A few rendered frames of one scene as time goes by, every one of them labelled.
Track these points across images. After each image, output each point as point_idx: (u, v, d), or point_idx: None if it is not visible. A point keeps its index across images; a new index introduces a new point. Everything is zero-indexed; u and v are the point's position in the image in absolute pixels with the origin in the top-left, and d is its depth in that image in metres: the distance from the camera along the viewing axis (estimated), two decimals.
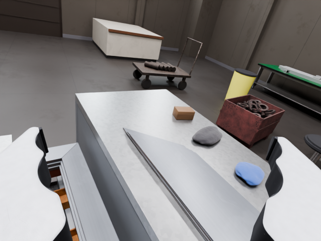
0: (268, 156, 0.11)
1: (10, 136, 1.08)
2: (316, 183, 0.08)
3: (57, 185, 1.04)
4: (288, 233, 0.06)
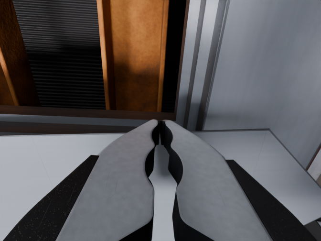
0: (163, 141, 0.12)
1: None
2: (204, 153, 0.09)
3: None
4: (201, 213, 0.06)
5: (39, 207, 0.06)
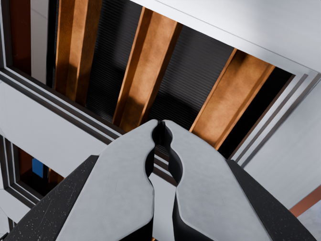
0: (162, 141, 0.12)
1: None
2: (204, 153, 0.09)
3: None
4: (201, 213, 0.06)
5: (39, 207, 0.06)
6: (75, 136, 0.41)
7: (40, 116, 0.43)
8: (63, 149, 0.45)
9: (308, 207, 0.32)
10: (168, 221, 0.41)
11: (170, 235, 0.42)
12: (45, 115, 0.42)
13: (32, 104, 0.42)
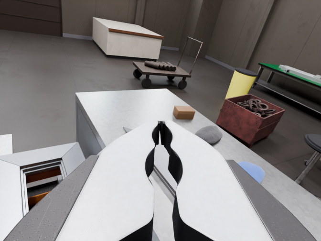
0: (163, 141, 0.12)
1: (10, 135, 1.08)
2: (204, 153, 0.09)
3: None
4: (201, 213, 0.06)
5: (39, 207, 0.06)
6: None
7: None
8: None
9: None
10: None
11: None
12: None
13: None
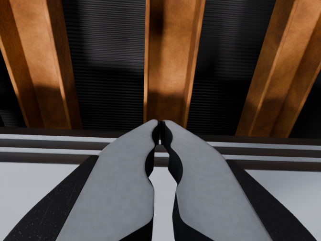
0: (163, 141, 0.12)
1: None
2: (204, 153, 0.09)
3: None
4: (201, 213, 0.06)
5: (39, 207, 0.06)
6: None
7: (49, 183, 0.23)
8: None
9: None
10: (314, 223, 0.28)
11: (316, 238, 0.30)
12: (59, 179, 0.22)
13: (24, 170, 0.22)
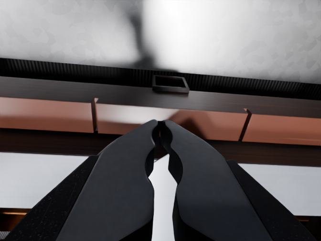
0: (163, 141, 0.12)
1: None
2: (204, 153, 0.09)
3: None
4: (201, 213, 0.06)
5: (39, 207, 0.06)
6: None
7: None
8: None
9: (17, 99, 0.21)
10: (175, 239, 0.29)
11: None
12: None
13: None
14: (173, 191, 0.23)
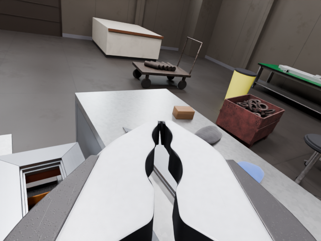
0: (163, 141, 0.12)
1: (9, 136, 1.08)
2: (204, 153, 0.09)
3: (57, 185, 1.04)
4: (201, 213, 0.06)
5: (39, 207, 0.06)
6: None
7: None
8: None
9: None
10: None
11: None
12: None
13: None
14: None
